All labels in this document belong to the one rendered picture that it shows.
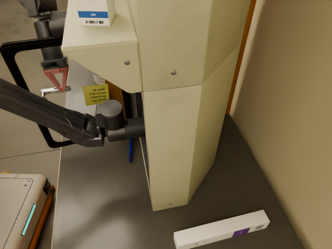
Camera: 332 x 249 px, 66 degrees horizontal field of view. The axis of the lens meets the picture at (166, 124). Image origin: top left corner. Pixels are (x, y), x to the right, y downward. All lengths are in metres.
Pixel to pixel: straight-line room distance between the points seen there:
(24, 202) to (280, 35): 1.59
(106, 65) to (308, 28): 0.51
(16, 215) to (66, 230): 0.94
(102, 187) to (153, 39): 0.61
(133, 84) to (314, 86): 0.47
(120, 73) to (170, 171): 0.32
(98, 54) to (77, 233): 0.58
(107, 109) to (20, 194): 1.28
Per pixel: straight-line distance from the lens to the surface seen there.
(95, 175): 0.94
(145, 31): 0.40
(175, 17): 0.41
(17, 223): 1.76
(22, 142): 2.55
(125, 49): 0.41
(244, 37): 0.94
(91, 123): 0.73
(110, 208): 0.86
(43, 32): 0.85
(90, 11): 0.46
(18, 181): 1.92
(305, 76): 0.76
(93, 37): 0.43
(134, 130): 0.70
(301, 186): 0.86
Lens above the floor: 1.70
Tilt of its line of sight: 46 degrees down
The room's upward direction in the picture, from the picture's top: straight up
